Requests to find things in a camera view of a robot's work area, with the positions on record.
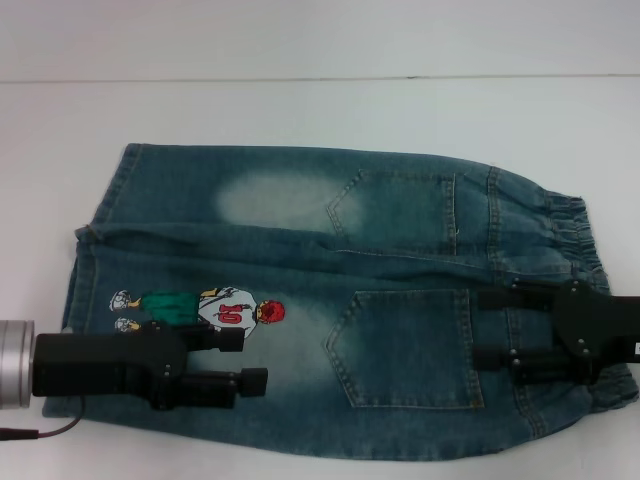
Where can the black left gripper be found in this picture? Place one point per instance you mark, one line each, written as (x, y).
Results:
(100, 365)

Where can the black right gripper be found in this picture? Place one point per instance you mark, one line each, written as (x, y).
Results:
(595, 330)

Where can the blue denim shorts with print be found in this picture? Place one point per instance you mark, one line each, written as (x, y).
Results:
(400, 225)

